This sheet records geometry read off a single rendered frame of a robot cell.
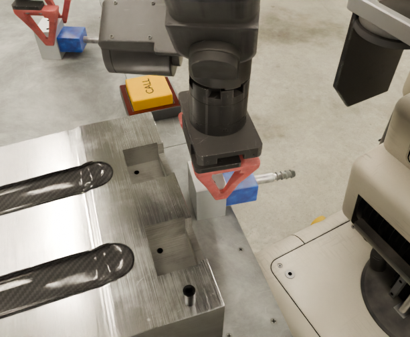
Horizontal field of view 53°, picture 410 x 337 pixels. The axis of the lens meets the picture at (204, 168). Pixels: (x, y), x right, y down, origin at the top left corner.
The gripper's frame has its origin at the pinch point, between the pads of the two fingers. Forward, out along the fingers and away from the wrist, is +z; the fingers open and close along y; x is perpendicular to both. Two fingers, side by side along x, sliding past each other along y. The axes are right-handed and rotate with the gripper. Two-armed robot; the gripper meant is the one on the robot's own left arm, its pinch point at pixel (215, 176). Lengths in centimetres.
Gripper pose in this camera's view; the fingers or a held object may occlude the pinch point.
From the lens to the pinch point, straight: 48.8
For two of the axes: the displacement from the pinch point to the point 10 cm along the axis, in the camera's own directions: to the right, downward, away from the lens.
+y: 2.2, 7.2, -6.6
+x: 9.7, -1.6, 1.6
